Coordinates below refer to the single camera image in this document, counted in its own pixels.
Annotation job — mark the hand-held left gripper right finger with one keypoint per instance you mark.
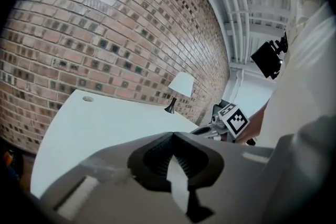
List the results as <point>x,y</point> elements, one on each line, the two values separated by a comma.
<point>202,168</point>

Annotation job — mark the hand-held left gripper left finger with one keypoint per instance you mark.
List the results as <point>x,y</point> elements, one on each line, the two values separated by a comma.
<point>147,165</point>

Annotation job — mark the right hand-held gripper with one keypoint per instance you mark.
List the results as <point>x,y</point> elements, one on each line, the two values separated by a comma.
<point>236,122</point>

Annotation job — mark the person's right forearm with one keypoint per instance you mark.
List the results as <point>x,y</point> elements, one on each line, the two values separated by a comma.
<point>254,126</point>

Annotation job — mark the white shade table lamp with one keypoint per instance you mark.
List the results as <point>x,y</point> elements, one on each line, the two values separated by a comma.
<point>181,82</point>

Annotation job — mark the white table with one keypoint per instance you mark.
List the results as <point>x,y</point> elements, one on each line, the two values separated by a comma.
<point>105,126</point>

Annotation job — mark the person's white shirt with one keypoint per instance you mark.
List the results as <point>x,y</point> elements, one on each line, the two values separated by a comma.
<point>288,102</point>

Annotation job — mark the black chest-mounted device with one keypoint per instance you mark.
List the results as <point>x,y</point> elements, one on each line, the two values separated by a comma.
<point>267,59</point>

